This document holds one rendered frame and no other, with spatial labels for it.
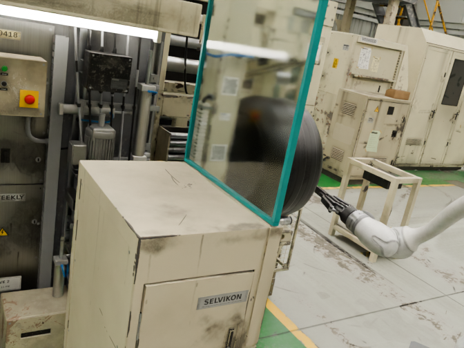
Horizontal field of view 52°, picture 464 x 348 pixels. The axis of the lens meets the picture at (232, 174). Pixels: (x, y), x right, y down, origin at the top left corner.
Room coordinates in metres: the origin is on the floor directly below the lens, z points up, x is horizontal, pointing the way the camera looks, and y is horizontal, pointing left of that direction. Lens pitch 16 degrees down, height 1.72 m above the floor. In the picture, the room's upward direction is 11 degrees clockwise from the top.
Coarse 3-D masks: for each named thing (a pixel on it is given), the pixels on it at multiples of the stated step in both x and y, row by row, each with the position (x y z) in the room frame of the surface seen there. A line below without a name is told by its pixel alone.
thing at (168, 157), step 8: (160, 128) 2.38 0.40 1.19; (168, 128) 2.43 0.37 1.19; (176, 128) 2.45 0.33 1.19; (184, 128) 2.48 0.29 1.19; (160, 136) 2.36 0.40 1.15; (168, 136) 2.28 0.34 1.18; (176, 136) 2.32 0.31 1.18; (184, 136) 2.34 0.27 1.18; (160, 144) 2.35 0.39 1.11; (168, 144) 2.28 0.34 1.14; (176, 144) 2.31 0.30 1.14; (184, 144) 2.33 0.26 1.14; (160, 152) 2.34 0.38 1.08; (168, 152) 2.31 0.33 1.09; (176, 152) 2.33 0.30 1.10; (184, 152) 2.35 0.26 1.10; (160, 160) 2.33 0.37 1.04; (168, 160) 2.44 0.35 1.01; (176, 160) 2.47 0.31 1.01
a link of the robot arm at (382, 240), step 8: (360, 224) 1.66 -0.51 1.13; (368, 224) 1.64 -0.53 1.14; (376, 224) 1.63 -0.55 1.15; (384, 224) 1.66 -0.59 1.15; (360, 232) 1.64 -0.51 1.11; (368, 232) 1.62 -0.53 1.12; (376, 232) 1.60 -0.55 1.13; (384, 232) 1.60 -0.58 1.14; (392, 232) 1.63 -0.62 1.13; (360, 240) 1.64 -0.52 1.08; (368, 240) 1.60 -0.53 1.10; (376, 240) 1.58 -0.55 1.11; (384, 240) 1.57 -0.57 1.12; (392, 240) 1.57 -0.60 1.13; (368, 248) 1.61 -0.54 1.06; (376, 248) 1.57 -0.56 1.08; (384, 248) 1.56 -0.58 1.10; (392, 248) 1.57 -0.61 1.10; (384, 256) 1.57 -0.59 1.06
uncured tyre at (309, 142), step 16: (304, 112) 2.16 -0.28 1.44; (304, 128) 2.07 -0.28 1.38; (304, 144) 2.02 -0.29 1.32; (320, 144) 2.08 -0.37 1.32; (304, 160) 2.00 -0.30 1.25; (320, 160) 2.06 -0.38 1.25; (304, 176) 2.00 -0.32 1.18; (288, 192) 1.97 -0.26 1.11; (304, 192) 2.02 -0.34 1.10; (288, 208) 2.04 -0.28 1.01
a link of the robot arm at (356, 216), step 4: (356, 212) 1.72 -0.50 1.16; (360, 212) 1.73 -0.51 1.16; (352, 216) 1.71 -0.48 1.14; (356, 216) 1.70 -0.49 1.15; (360, 216) 1.69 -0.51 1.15; (364, 216) 1.69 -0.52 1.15; (368, 216) 1.70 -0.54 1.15; (348, 220) 1.71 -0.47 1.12; (352, 220) 1.69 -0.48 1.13; (356, 220) 1.68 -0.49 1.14; (348, 224) 1.71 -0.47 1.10; (352, 224) 1.69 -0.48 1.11; (356, 224) 1.67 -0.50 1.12; (348, 228) 1.71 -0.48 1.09; (352, 228) 1.68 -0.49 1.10; (352, 232) 1.69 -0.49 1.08
